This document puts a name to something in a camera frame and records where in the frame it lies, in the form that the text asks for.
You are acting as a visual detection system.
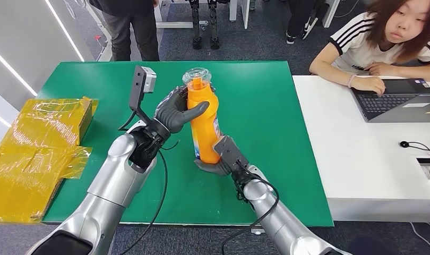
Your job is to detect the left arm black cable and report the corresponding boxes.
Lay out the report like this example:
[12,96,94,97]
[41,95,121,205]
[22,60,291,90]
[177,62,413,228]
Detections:
[119,140,180,255]

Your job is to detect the green table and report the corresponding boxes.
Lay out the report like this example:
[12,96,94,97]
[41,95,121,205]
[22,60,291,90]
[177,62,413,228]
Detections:
[36,61,334,228]

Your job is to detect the orange plastic bottle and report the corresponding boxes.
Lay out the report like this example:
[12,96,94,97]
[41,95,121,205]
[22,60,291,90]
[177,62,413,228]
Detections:
[182,67,223,165]

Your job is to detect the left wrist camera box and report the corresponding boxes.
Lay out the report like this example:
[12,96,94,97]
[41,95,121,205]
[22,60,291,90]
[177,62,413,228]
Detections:
[118,65,157,132]

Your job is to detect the white desk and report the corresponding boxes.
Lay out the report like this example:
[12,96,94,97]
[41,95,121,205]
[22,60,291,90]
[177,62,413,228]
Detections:
[292,75,430,223]

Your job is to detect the grey laptop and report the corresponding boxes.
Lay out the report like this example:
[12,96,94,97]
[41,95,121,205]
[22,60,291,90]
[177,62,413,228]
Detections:
[350,78,430,123]

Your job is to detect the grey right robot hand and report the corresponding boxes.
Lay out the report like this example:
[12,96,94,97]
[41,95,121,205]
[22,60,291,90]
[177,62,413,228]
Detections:
[194,158,234,177]

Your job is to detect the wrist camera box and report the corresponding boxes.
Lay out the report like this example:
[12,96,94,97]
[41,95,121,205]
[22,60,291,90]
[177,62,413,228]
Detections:
[118,65,157,132]
[212,135,250,174]

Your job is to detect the yellow taped cardboard box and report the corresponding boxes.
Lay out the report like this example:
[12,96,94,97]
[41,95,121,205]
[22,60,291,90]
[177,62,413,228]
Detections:
[0,97,99,224]

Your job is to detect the person in sneakers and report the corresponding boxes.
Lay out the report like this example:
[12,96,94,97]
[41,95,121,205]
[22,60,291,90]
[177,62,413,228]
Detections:
[285,0,328,45]

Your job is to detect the black cable on desk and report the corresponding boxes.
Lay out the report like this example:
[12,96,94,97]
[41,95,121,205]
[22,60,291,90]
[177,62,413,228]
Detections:
[399,140,430,177]

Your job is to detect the standing person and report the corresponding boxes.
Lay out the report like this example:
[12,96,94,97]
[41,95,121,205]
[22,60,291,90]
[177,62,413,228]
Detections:
[89,0,160,62]

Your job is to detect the white table frame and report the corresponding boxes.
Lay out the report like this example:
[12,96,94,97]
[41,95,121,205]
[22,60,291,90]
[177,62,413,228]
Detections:
[154,0,252,30]

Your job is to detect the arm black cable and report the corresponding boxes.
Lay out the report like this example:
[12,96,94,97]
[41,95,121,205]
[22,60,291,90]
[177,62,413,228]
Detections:
[220,161,281,255]
[119,140,180,255]

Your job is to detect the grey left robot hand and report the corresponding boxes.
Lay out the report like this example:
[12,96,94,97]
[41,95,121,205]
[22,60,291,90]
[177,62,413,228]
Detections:
[153,86,210,134]

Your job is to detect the white desk leg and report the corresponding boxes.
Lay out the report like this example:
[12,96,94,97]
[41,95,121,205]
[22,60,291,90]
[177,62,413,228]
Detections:
[322,0,341,28]

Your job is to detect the black robot legs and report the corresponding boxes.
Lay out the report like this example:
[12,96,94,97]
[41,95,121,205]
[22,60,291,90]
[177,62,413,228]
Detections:
[186,0,223,50]

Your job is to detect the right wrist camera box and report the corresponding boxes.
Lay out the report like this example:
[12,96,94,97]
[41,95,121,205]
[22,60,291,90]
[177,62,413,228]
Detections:
[212,135,250,174]

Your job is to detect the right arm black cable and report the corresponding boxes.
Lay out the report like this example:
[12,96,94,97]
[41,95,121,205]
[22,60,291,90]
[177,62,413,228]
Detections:
[220,161,281,255]

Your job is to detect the seated person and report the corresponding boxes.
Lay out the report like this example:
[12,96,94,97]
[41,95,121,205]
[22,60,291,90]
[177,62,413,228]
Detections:
[309,0,430,96]

